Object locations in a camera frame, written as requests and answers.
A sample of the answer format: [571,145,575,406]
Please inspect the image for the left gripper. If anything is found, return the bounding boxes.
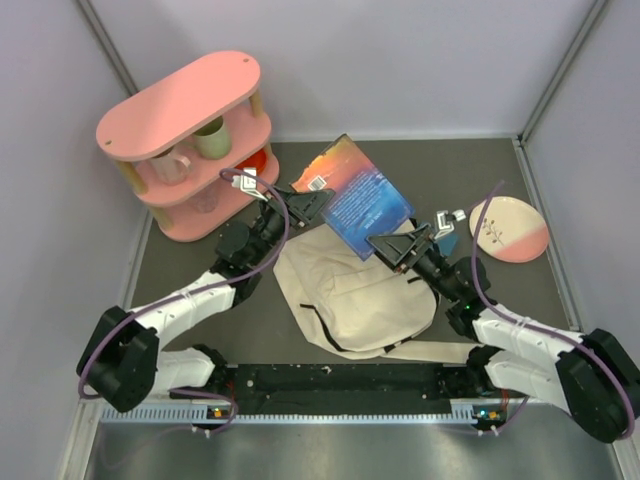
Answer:
[247,185,334,266]

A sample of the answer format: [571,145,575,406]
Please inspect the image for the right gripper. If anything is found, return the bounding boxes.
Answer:
[367,224,460,303]

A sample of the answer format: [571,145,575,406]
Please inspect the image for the blue orange book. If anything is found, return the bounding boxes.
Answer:
[292,134,415,260]

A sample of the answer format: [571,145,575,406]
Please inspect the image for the cream canvas backpack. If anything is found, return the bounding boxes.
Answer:
[273,224,475,364]

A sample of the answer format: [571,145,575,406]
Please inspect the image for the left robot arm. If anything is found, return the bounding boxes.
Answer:
[76,189,334,413]

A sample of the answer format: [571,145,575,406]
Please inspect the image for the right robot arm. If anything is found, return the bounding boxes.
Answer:
[368,225,639,443]

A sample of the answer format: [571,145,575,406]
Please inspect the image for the blue wallet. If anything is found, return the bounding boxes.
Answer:
[436,232,459,257]

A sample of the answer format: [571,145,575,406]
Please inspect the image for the orange bowl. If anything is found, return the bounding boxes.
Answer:
[237,149,268,175]

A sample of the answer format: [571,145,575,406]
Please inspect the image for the clear glass cup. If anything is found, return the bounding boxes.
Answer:
[190,183,218,214]

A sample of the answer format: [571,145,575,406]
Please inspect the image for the green mug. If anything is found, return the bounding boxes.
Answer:
[193,117,232,160]

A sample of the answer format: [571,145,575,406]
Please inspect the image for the pink cream plate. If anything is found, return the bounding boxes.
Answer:
[477,196,550,263]

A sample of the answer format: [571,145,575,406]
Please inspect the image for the pink mug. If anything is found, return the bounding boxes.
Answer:
[149,146,192,185]

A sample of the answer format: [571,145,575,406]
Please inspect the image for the pink three-tier shelf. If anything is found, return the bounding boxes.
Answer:
[96,51,280,242]

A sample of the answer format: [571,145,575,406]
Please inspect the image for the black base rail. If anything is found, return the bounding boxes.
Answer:
[169,362,481,415]

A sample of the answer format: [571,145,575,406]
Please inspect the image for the grey cable duct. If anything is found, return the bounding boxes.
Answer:
[100,402,504,426]

